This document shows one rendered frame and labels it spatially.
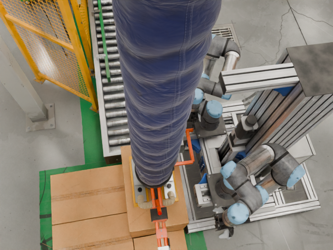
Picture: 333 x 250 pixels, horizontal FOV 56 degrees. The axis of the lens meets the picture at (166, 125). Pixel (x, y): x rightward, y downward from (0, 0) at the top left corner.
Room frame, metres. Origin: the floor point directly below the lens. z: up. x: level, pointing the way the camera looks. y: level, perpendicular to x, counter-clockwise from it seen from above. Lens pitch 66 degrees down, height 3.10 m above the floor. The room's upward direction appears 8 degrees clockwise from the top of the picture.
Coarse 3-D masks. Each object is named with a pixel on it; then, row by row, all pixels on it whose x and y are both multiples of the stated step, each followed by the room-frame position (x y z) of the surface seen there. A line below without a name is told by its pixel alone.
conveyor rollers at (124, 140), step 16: (96, 0) 2.48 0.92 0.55; (96, 16) 2.28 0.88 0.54; (112, 16) 2.33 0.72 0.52; (112, 32) 2.10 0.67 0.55; (112, 48) 1.90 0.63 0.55; (112, 64) 1.71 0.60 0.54; (112, 80) 1.54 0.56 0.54; (112, 96) 1.37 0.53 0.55; (112, 112) 1.21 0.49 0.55; (128, 128) 1.07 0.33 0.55; (112, 144) 0.91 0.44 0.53
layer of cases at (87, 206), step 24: (96, 168) 0.68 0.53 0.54; (120, 168) 0.71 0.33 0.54; (72, 192) 0.45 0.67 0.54; (96, 192) 0.48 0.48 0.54; (120, 192) 0.51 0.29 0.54; (72, 216) 0.27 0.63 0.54; (96, 216) 0.30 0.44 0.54; (120, 216) 0.32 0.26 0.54; (72, 240) 0.10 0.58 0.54; (96, 240) 0.13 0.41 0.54; (120, 240) 0.15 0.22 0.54; (144, 240) 0.17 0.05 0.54
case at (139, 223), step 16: (128, 160) 0.66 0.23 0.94; (128, 176) 0.55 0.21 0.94; (176, 176) 0.59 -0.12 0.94; (128, 192) 0.43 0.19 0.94; (128, 208) 0.33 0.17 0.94; (176, 208) 0.37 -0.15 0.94; (128, 224) 0.23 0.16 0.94; (144, 224) 0.24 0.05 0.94; (160, 224) 0.26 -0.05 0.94; (176, 224) 0.27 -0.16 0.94
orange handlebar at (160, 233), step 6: (186, 132) 0.83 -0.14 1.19; (192, 150) 0.71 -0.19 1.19; (192, 156) 0.67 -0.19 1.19; (180, 162) 0.62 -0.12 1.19; (186, 162) 0.62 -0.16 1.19; (192, 162) 0.63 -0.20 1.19; (162, 204) 0.34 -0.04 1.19; (156, 222) 0.24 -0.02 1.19; (162, 222) 0.24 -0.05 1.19; (156, 228) 0.20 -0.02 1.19; (156, 234) 0.17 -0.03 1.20; (162, 234) 0.17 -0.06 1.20
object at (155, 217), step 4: (152, 208) 0.31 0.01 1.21; (156, 208) 0.31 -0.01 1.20; (164, 208) 0.32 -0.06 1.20; (152, 212) 0.29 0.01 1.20; (156, 212) 0.29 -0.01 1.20; (164, 212) 0.30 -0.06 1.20; (152, 216) 0.26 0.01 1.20; (156, 216) 0.27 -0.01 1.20; (160, 216) 0.27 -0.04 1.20; (164, 216) 0.27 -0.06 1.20; (152, 220) 0.24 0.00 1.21; (156, 220) 0.24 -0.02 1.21; (160, 220) 0.25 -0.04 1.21; (164, 220) 0.25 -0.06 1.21
